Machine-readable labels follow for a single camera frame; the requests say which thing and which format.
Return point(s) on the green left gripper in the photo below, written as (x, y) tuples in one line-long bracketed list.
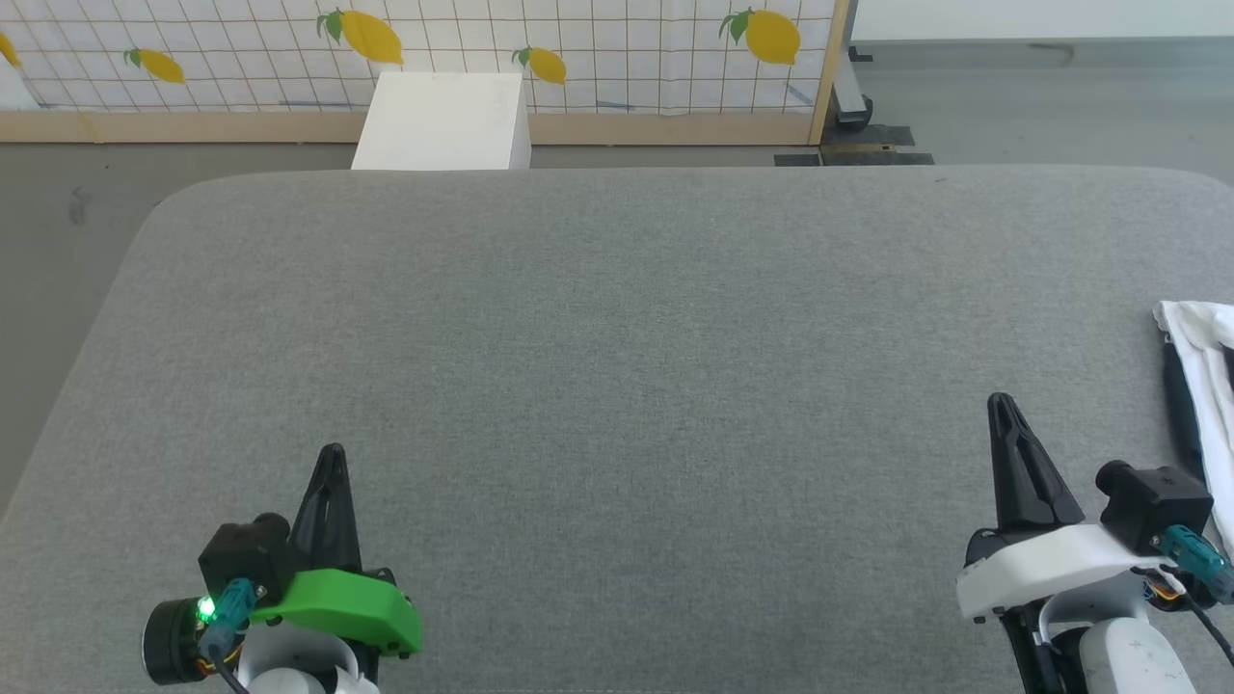
[(347, 602)]

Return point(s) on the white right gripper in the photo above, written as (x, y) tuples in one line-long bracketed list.
[(1051, 569)]

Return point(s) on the white shirt with black sleeves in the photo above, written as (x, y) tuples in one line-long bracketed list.
[(1210, 386)]

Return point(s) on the long black floor tape strip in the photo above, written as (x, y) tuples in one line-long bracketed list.
[(853, 159)]

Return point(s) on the short black floor tape patch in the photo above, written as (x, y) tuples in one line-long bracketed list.
[(868, 136)]

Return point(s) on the white box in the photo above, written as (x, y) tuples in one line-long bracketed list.
[(443, 120)]

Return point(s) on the grey partition foot with caster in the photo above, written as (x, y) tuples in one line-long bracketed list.
[(851, 96)]

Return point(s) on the lemon print partition screen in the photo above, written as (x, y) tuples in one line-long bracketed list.
[(617, 87)]

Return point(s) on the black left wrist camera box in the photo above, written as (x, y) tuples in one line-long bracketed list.
[(246, 559)]

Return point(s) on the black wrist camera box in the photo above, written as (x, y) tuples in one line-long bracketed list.
[(246, 559), (1152, 506)]

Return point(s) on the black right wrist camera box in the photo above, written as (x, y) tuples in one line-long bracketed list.
[(1152, 506)]

